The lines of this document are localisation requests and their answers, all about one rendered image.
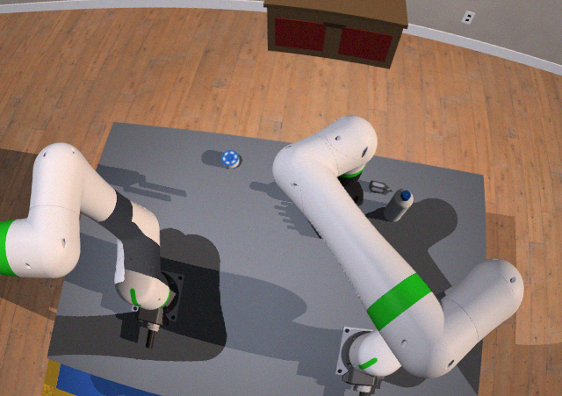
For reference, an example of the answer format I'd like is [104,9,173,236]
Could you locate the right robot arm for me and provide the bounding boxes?
[272,115,524,396]

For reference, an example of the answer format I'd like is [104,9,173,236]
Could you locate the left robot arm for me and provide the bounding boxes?
[0,142,179,349]

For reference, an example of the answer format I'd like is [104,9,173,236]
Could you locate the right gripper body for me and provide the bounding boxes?
[337,172,364,206]

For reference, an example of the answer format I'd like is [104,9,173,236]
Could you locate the white bottle with blue cap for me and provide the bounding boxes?
[384,189,414,222]

